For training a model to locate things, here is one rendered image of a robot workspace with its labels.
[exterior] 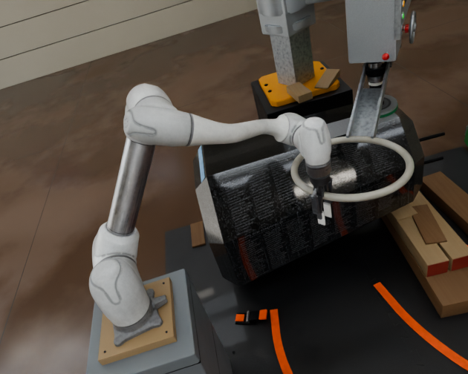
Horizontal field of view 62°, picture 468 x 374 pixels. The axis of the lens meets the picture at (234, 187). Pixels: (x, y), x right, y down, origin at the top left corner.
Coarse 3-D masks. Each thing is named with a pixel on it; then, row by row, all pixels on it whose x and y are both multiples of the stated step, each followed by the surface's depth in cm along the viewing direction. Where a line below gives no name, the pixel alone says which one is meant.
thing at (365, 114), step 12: (360, 84) 193; (384, 84) 188; (360, 96) 194; (372, 96) 192; (360, 108) 190; (372, 108) 187; (360, 120) 186; (372, 120) 183; (348, 132) 178; (360, 132) 182; (372, 132) 174
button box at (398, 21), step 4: (396, 0) 163; (400, 0) 163; (396, 4) 164; (400, 4) 164; (396, 8) 165; (400, 8) 165; (396, 12) 166; (400, 12) 165; (396, 16) 167; (400, 16) 167; (396, 20) 168; (400, 20) 168; (396, 24) 169; (400, 24) 169; (396, 28) 170; (400, 28) 170; (396, 32) 171; (400, 32) 171; (396, 36) 172; (400, 36) 172
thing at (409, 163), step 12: (384, 144) 170; (396, 144) 165; (300, 156) 173; (408, 156) 156; (408, 168) 149; (300, 180) 157; (408, 180) 146; (312, 192) 150; (324, 192) 147; (372, 192) 141; (384, 192) 141
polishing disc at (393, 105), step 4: (384, 96) 212; (388, 96) 211; (392, 96) 210; (384, 100) 209; (388, 100) 208; (392, 100) 207; (396, 100) 206; (384, 104) 206; (388, 104) 205; (392, 104) 204; (396, 104) 203; (384, 108) 203; (388, 108) 202; (392, 108) 201; (384, 112) 200; (388, 112) 201
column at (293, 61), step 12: (276, 36) 259; (300, 36) 256; (276, 48) 265; (288, 48) 256; (300, 48) 260; (276, 60) 272; (288, 60) 263; (300, 60) 264; (312, 60) 271; (276, 72) 279; (288, 72) 269; (300, 72) 268; (312, 72) 276; (288, 84) 276
